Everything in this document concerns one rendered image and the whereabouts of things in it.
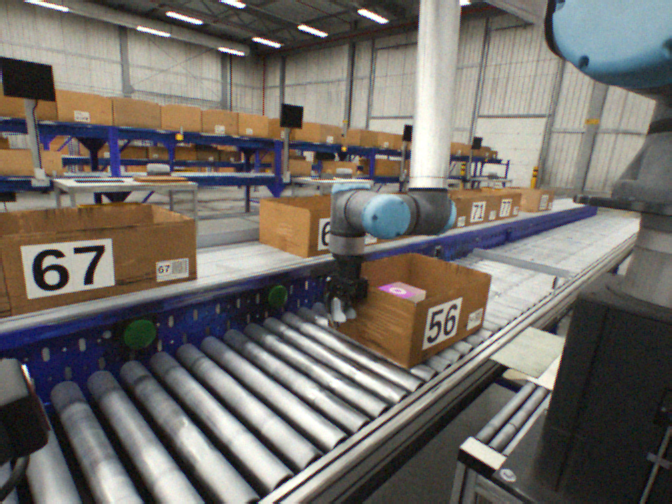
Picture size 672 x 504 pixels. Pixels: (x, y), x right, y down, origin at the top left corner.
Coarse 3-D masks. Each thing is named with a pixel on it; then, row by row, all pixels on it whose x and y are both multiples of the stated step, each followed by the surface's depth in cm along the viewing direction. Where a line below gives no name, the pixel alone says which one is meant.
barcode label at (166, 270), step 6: (156, 264) 92; (162, 264) 93; (168, 264) 94; (174, 264) 96; (180, 264) 97; (186, 264) 98; (162, 270) 94; (168, 270) 95; (174, 270) 96; (180, 270) 97; (186, 270) 98; (162, 276) 94; (168, 276) 95; (174, 276) 96; (180, 276) 97; (186, 276) 99
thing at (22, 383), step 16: (0, 368) 25; (16, 368) 25; (0, 384) 23; (16, 384) 23; (32, 384) 26; (0, 400) 22; (16, 400) 22; (32, 400) 23; (0, 416) 22; (16, 416) 22; (32, 416) 23; (0, 432) 22; (16, 432) 23; (32, 432) 23; (0, 448) 22; (16, 448) 23; (32, 448) 23; (0, 464) 22
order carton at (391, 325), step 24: (384, 264) 123; (408, 264) 132; (432, 264) 127; (456, 264) 121; (432, 288) 128; (456, 288) 98; (480, 288) 108; (360, 312) 100; (384, 312) 93; (408, 312) 88; (360, 336) 101; (384, 336) 95; (408, 336) 89; (456, 336) 105; (408, 360) 90
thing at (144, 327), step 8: (136, 320) 85; (144, 320) 86; (128, 328) 84; (136, 328) 85; (144, 328) 86; (152, 328) 88; (128, 336) 84; (136, 336) 85; (144, 336) 86; (152, 336) 88; (128, 344) 85; (136, 344) 86; (144, 344) 87
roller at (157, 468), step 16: (96, 384) 78; (112, 384) 78; (96, 400) 76; (112, 400) 73; (128, 400) 74; (112, 416) 70; (128, 416) 69; (128, 432) 66; (144, 432) 66; (128, 448) 64; (144, 448) 62; (160, 448) 63; (144, 464) 60; (160, 464) 59; (176, 464) 61; (144, 480) 59; (160, 480) 57; (176, 480) 57; (160, 496) 55; (176, 496) 54; (192, 496) 54
